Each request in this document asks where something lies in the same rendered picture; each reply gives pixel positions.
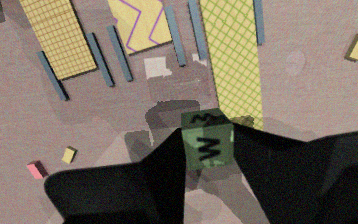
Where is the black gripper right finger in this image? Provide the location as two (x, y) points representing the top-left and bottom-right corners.
(232, 122), (358, 224)

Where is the small pink block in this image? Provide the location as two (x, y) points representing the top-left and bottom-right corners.
(26, 161), (48, 179)

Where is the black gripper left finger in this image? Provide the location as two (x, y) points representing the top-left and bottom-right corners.
(44, 127), (186, 224)

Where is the green cube with black markings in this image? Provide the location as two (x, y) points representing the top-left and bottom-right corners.
(181, 108), (234, 171)

